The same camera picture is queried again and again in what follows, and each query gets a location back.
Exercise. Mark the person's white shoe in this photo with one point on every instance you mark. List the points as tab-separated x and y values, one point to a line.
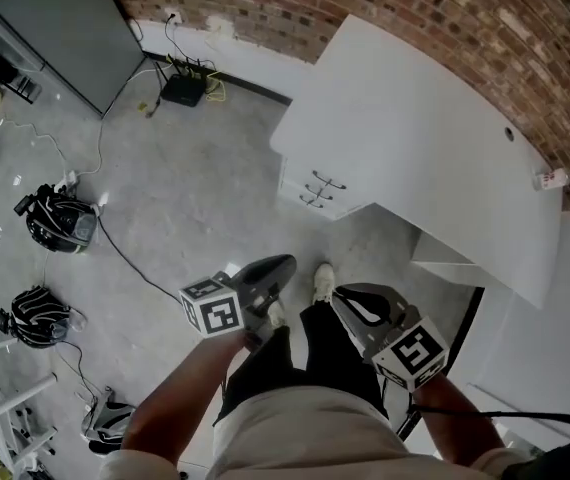
323	283
276	314

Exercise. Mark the person's white right shoe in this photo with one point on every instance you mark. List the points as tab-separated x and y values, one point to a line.
323	283

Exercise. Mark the white metal table frame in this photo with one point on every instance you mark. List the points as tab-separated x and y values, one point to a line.
0	408

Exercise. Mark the white desk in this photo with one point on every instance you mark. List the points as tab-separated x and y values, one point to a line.
415	118

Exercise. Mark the person's white shirt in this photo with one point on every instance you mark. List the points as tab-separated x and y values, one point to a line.
305	438

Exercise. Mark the person's right forearm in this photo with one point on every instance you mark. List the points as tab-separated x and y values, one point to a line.
455	418

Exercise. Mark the black router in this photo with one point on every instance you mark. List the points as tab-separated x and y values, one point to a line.
181	90

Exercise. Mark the white drawer cabinet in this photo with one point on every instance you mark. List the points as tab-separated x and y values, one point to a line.
297	180

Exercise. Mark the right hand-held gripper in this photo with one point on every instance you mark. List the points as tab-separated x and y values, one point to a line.
415	353

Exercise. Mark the white power strip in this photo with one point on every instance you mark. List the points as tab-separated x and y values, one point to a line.
69	180

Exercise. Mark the clear plastic bottle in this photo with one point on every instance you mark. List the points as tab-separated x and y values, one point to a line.
552	179

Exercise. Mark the person's black trousers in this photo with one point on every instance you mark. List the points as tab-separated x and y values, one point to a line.
315	358

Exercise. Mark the person's white left shoe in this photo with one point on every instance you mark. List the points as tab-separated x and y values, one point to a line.
276	314

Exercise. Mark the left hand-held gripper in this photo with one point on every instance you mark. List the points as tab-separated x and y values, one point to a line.
215	308

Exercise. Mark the person's left forearm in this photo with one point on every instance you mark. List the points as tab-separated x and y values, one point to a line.
185	393

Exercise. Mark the white wall socket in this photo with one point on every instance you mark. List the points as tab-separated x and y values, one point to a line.
175	17

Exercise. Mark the grey cabinet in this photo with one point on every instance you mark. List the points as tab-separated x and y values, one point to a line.
55	28

